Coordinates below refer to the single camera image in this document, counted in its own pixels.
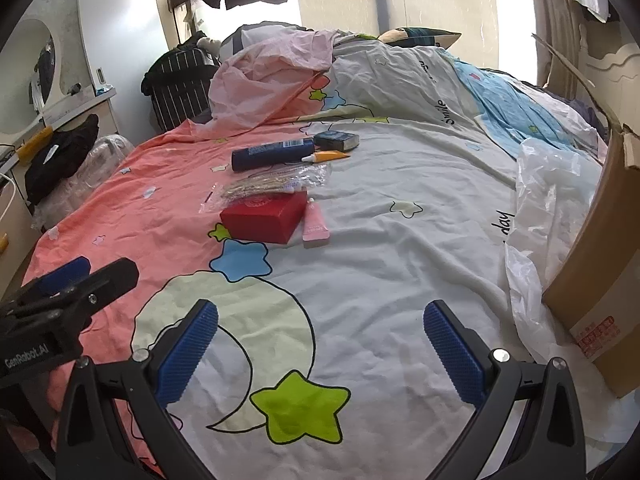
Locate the brown cardboard box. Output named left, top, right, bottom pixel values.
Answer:
left=536, top=37, right=640, bottom=398

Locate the oval mirror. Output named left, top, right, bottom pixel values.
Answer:
left=1, top=18, right=63, bottom=136

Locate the black striped suitcase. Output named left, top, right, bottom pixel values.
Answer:
left=140, top=44, right=219, bottom=132

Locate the black clothing pile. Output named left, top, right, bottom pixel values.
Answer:
left=25, top=114, right=99, bottom=206

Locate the clear plastic bag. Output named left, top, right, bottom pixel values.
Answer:
left=32, top=134, right=134, bottom=230

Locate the dark cartoon pillow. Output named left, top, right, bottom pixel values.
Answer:
left=378, top=26, right=462, bottom=49

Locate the light blue quilt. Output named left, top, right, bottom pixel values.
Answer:
left=439, top=50, right=572, bottom=159

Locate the white dressing table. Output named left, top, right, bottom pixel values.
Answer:
left=1, top=0, right=117, bottom=294

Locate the blue tissue pack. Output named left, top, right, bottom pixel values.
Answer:
left=314, top=130, right=360, bottom=153

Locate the white plastic bag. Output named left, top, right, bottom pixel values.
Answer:
left=504, top=139, right=602, bottom=363

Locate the red square gift box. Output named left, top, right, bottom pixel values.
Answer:
left=220, top=191, right=307, bottom=244

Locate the pink crumpled sheet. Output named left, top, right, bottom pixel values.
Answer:
left=191, top=29, right=336, bottom=139

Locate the pink cream tube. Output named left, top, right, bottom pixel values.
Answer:
left=303, top=198, right=331, bottom=247

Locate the cartoon star bed sheet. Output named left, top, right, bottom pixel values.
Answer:
left=22, top=34, right=640, bottom=480

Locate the beige curtain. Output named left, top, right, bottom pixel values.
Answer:
left=533, top=0, right=579, bottom=100

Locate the cotton swab plastic bag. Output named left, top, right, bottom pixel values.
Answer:
left=200, top=162, right=332, bottom=214

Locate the orange sunscreen tube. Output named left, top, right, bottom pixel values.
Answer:
left=302, top=151, right=349, bottom=164

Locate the dark blue bottle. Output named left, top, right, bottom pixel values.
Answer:
left=231, top=138, right=314, bottom=172

